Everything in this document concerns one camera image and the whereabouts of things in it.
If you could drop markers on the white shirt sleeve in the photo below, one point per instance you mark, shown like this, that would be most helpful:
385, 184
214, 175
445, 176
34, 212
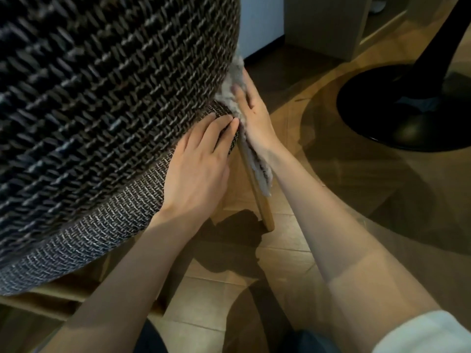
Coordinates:
427, 334

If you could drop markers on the light wooden chair base frame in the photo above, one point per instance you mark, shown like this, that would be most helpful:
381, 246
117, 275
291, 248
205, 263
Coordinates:
59, 295

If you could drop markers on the person's right hand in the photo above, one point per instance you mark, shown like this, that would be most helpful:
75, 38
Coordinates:
259, 123

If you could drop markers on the person's right forearm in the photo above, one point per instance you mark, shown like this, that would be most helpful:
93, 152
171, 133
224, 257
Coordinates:
349, 253

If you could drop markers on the wooden shelf unit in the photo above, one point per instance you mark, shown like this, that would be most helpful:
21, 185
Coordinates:
401, 18

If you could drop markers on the person's right thumb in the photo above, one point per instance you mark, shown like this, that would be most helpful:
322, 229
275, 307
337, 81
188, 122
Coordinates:
241, 98

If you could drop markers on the light wooden chair leg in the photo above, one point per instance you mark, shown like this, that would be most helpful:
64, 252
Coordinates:
262, 209

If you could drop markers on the dark grey woven wicker chair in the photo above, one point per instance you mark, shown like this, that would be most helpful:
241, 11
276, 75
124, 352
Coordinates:
92, 106

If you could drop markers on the person's left hand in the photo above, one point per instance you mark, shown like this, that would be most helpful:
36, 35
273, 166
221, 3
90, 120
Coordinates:
195, 172

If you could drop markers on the person's left forearm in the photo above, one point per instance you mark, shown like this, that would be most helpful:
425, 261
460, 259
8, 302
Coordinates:
132, 283

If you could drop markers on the grey fluffy cleaning cloth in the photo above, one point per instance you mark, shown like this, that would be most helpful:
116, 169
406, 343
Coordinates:
262, 173

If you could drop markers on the beige cabinet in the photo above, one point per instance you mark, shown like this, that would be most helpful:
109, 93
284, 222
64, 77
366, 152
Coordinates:
323, 21

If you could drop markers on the person's left fingers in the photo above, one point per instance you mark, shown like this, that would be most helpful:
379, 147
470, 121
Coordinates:
213, 126

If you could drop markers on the black pedestal table base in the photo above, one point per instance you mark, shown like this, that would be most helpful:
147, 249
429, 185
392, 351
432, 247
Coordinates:
412, 106

